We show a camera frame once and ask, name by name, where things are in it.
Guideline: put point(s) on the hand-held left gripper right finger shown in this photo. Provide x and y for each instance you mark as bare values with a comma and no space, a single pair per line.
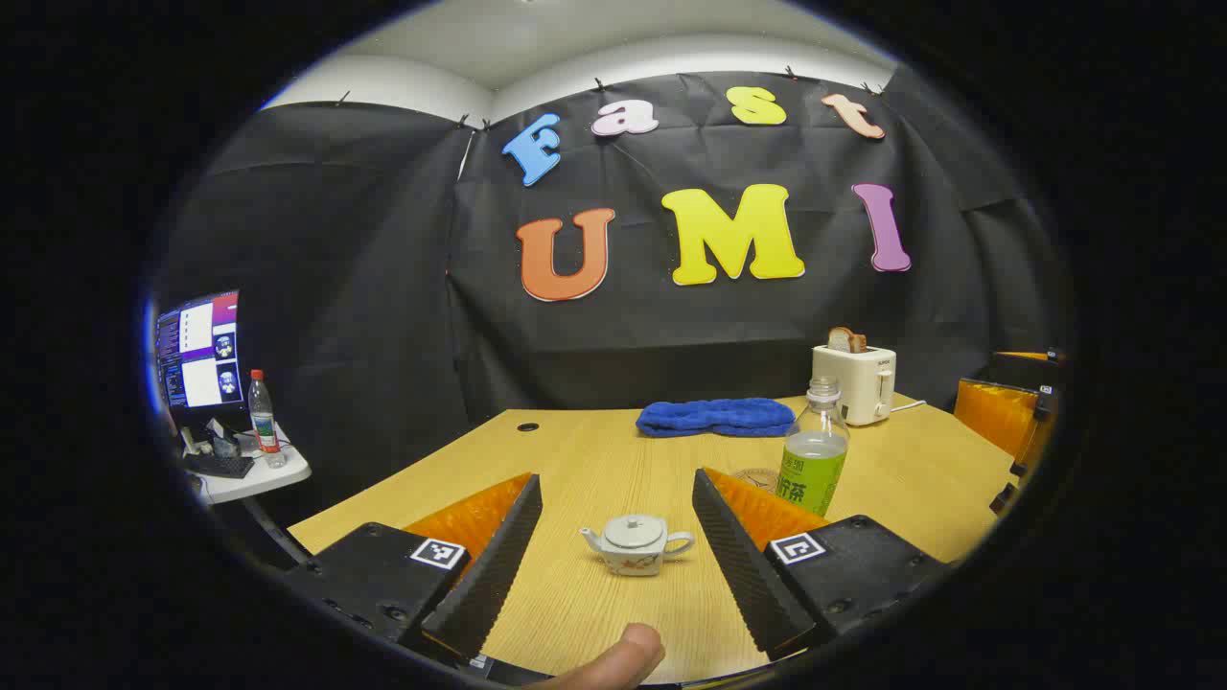
743,565

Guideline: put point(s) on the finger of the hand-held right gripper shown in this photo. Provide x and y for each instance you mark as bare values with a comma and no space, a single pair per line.
1026,369
997,414

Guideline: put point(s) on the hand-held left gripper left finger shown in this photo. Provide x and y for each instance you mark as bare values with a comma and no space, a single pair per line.
489,575

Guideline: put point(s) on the round brown coaster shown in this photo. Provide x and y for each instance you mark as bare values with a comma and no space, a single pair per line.
757,479

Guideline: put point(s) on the white teacup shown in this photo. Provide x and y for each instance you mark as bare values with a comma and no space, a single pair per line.
633,561

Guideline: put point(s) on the green label water bottle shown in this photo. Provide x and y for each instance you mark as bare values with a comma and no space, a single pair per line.
813,470

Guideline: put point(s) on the red cap plastic bottle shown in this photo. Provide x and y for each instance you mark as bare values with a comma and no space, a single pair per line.
265,422

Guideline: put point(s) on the white toaster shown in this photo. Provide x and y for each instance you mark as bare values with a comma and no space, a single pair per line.
853,383

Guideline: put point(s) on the blue towel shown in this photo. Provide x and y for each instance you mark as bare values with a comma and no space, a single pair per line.
714,418

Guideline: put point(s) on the bread slice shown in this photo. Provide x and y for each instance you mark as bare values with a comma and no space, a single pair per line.
845,340

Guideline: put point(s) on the white side table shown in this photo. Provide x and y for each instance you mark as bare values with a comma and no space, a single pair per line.
268,481

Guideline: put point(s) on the black keyboard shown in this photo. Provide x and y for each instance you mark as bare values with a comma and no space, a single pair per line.
220,466

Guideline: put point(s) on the computer monitor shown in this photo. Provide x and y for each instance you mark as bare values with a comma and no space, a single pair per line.
199,350

